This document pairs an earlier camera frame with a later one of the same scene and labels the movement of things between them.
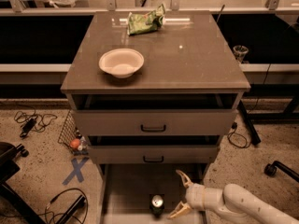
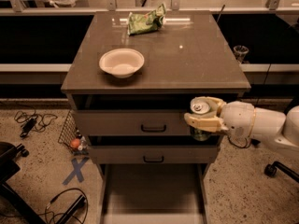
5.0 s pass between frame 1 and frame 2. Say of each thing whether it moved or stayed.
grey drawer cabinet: stayed
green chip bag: stayed
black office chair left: stayed
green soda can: moved
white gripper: moved
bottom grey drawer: stayed
